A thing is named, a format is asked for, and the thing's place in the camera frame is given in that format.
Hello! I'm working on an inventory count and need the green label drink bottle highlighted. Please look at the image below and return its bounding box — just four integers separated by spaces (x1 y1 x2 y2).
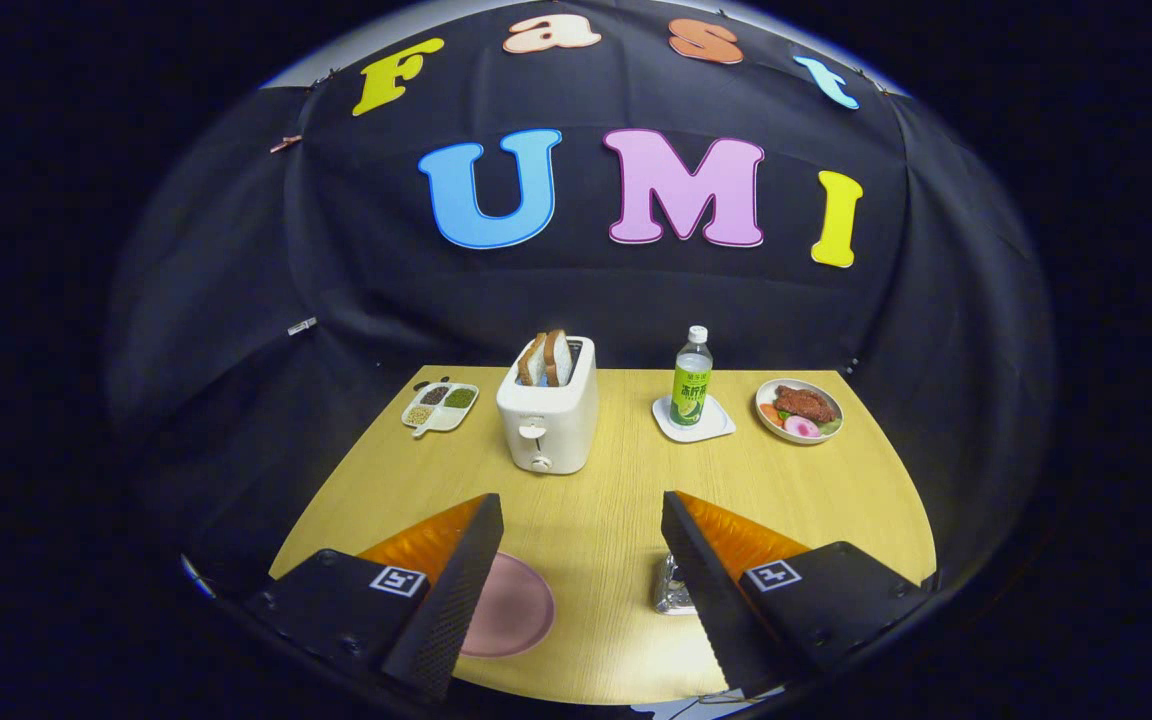
670 325 714 428

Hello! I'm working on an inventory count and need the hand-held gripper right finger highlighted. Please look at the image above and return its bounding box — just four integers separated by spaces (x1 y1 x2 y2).
661 490 937 698

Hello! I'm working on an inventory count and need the white square coaster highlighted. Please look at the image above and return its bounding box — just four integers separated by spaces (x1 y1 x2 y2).
651 394 737 444

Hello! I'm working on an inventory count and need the white toaster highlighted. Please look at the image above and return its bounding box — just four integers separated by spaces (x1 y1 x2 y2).
496 336 599 475

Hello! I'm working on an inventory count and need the white plate of food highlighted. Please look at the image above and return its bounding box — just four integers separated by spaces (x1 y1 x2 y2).
754 378 845 445

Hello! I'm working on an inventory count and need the bread slice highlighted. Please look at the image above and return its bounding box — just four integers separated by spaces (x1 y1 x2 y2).
517 333 548 387
543 329 574 387

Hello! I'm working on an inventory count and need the metal wire rack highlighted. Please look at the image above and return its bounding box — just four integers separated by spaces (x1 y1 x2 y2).
653 553 703 615

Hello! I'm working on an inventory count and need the black backdrop cloth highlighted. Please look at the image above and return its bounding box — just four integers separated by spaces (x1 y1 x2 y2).
106 0 1055 601

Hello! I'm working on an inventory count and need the white divided dish with beans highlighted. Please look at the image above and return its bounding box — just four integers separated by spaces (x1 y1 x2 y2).
400 378 480 439

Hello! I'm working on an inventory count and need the pink plate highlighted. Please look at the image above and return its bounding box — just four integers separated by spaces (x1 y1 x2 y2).
460 551 556 659

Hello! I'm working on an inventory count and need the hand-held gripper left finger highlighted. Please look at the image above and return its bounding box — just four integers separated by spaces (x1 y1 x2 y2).
246 492 505 701

